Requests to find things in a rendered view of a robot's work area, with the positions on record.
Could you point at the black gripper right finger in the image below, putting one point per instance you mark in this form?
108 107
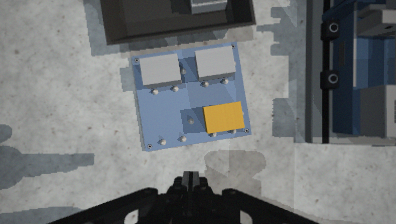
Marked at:
225 209

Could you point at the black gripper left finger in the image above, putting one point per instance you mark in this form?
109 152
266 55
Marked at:
153 208

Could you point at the yellow rectangular block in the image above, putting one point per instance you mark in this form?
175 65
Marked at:
223 117

